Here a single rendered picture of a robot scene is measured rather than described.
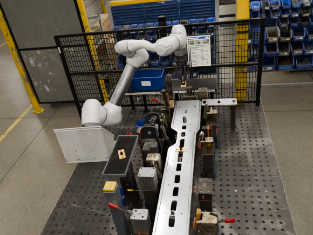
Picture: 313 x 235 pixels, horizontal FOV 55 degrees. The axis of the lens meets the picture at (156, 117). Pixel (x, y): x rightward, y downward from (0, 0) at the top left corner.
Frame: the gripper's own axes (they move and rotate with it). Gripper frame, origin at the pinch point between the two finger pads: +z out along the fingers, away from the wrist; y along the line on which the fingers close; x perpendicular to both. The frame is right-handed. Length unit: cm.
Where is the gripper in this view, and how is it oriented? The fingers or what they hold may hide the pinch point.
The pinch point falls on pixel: (183, 79)
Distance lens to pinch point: 229.2
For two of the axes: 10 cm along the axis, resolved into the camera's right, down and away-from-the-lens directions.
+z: 1.3, 8.3, 5.4
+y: 9.8, -0.3, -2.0
